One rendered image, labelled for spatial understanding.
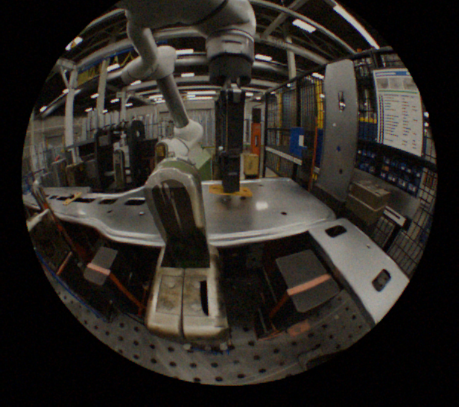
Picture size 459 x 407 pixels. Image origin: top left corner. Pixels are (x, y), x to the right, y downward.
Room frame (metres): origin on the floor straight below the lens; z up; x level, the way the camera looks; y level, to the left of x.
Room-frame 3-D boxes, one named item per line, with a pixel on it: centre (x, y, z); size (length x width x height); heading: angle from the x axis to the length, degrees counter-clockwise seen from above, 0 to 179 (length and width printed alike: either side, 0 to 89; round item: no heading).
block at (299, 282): (0.08, -0.09, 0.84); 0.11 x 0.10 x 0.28; 8
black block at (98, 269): (0.06, 0.17, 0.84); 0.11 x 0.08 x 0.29; 8
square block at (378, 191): (0.17, -0.29, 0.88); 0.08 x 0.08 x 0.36; 8
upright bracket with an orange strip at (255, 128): (0.43, -0.08, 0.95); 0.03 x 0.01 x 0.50; 98
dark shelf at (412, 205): (0.52, -0.40, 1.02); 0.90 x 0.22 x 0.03; 8
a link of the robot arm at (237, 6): (0.25, 0.01, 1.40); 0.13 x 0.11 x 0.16; 146
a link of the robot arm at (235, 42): (0.26, 0.00, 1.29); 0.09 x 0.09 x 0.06
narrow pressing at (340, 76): (0.28, -0.26, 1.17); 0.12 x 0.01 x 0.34; 8
